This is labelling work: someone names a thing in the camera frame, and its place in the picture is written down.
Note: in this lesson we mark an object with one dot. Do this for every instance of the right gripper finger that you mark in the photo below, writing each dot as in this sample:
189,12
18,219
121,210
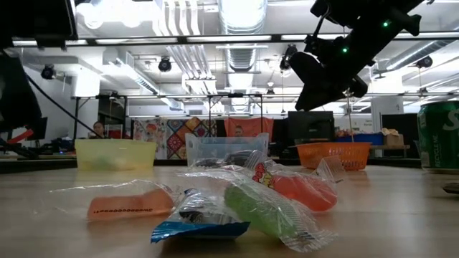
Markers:
353,87
312,82

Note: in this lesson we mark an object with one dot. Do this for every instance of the black candy bar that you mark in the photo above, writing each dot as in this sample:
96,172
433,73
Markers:
452,188
238,156
213,162

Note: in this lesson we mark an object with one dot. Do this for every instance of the red candy clear wrapper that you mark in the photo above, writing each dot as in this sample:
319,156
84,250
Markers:
308,193

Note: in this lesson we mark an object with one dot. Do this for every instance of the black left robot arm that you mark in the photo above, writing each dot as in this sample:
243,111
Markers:
36,18

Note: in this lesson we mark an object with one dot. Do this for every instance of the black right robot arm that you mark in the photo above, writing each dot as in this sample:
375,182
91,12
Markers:
387,14

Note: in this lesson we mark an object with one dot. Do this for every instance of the green candy clear wrapper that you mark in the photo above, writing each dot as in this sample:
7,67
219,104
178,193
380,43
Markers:
261,211

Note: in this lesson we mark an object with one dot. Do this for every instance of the blue white candy bar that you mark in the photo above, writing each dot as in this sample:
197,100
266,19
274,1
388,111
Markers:
201,229

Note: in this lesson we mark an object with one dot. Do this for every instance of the orange candy clear wrapper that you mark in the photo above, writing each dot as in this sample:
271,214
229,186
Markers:
129,206

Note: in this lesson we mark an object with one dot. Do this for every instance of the black ceiling spotlight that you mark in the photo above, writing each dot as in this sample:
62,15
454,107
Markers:
425,61
165,64
285,62
48,71

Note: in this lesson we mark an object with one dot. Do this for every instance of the black monitor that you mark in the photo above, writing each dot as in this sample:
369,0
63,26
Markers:
310,125

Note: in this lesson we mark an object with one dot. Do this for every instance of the blue storage bin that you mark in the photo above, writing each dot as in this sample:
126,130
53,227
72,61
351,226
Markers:
362,139

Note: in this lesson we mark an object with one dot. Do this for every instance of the cardboard box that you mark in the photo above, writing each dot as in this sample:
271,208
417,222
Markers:
393,139

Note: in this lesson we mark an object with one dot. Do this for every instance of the large black screen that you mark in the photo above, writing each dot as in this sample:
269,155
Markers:
405,129

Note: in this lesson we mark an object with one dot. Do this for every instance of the orange plastic basket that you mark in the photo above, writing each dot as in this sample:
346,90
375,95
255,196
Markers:
344,154

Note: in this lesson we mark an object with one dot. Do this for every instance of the orange red cloth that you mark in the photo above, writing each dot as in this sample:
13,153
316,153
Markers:
258,125

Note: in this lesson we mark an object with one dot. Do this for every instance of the person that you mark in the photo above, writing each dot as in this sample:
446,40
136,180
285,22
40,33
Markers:
239,131
98,129

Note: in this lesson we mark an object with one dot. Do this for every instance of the green soda can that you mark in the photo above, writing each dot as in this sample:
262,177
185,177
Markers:
439,136

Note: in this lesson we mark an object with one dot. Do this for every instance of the clear plastic basket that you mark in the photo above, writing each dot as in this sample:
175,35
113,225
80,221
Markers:
215,147

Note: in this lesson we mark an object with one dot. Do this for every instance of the colourful patterned quilt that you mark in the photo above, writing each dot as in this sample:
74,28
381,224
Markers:
175,138

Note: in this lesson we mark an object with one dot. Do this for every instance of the yellow plastic basket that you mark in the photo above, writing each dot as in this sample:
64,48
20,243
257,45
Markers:
114,154

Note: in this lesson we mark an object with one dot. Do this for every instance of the red angled bar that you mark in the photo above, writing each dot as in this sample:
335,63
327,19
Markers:
22,135

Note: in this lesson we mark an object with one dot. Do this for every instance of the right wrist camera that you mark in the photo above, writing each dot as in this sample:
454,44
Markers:
328,8

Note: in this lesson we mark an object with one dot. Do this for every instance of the silver ventilation duct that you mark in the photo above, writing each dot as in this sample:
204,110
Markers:
242,14

